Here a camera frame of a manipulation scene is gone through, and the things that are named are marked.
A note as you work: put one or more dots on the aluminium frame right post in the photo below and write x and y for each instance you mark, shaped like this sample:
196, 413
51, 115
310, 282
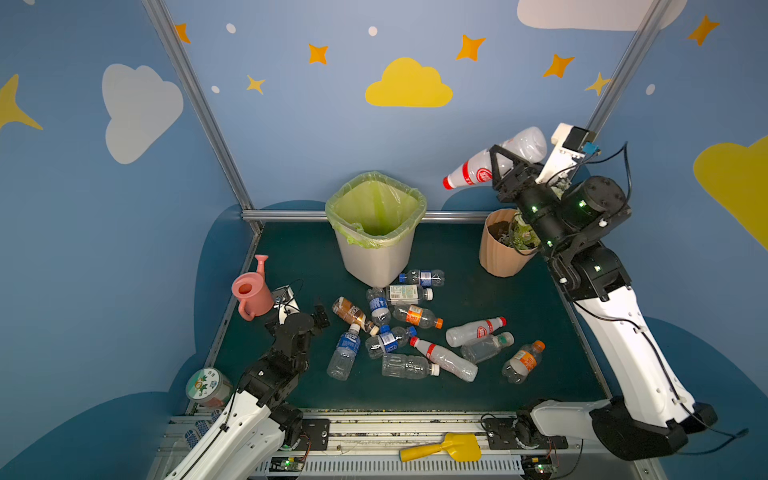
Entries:
640, 44

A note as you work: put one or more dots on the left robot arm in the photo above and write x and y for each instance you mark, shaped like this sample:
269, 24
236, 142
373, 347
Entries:
257, 422

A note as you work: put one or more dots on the white cable duct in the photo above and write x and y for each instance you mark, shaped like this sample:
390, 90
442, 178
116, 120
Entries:
390, 466

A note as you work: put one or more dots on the clear bottle blue label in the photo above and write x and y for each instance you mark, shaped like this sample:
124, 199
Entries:
380, 312
388, 340
347, 348

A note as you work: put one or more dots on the white artificial flowers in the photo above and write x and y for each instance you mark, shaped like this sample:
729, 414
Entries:
520, 236

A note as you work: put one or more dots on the clear bottle blue label upright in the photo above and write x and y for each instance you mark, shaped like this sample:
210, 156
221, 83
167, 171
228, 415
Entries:
380, 312

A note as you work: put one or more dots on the aluminium frame post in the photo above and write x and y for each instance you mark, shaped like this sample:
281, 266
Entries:
160, 17
640, 44

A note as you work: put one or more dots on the clear bottle green cap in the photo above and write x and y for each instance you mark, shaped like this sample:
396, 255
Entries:
487, 347

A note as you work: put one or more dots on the clear bottle green white label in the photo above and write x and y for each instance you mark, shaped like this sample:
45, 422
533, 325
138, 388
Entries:
408, 294

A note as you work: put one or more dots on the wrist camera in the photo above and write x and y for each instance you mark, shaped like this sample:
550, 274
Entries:
572, 145
284, 300

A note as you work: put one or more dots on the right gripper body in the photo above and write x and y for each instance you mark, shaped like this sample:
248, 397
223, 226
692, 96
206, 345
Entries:
517, 182

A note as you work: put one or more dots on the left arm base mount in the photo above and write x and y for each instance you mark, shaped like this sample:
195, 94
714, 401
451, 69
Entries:
313, 435

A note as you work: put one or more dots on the white waste bin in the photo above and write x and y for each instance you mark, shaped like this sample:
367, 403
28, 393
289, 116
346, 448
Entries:
376, 267

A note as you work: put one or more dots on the brown coffee bottle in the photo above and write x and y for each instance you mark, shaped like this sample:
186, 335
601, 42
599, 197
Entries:
353, 315

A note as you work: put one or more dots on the pink watering can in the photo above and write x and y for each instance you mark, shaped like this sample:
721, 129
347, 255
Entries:
252, 293

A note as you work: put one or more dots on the clear bottle orange label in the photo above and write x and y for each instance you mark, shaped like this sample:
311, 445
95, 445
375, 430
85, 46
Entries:
417, 316
528, 357

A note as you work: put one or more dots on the small bottle blue label back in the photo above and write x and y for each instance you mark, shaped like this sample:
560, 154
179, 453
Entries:
425, 278

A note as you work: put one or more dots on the clear empty bottle white cap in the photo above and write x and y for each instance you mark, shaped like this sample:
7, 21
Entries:
409, 367

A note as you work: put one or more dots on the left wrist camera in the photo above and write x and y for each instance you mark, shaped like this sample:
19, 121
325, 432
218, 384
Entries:
284, 300

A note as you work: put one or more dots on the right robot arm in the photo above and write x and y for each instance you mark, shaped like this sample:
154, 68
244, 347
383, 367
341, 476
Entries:
653, 415

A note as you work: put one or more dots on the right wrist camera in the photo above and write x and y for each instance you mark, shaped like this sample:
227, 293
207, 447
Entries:
572, 145

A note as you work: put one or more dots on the aluminium frame left post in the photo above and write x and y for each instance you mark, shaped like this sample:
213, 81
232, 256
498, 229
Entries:
160, 17

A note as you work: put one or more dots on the yellow plastic shovel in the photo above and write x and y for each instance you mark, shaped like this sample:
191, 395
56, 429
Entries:
460, 447

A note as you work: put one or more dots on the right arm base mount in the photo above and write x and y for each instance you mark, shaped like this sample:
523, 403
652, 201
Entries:
512, 433

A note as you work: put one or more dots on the green white tape roll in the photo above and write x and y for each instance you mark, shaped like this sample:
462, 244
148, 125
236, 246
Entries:
209, 388

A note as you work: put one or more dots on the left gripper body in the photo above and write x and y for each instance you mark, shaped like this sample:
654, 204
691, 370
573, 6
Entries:
297, 323

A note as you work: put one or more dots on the beige ribbed flower pot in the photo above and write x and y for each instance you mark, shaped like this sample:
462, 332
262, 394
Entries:
496, 258

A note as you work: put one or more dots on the aluminium frame back rail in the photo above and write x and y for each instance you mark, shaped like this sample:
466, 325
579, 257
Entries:
290, 216

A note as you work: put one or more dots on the white bottle red cap diagonal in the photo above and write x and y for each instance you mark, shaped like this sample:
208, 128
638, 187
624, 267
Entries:
446, 359

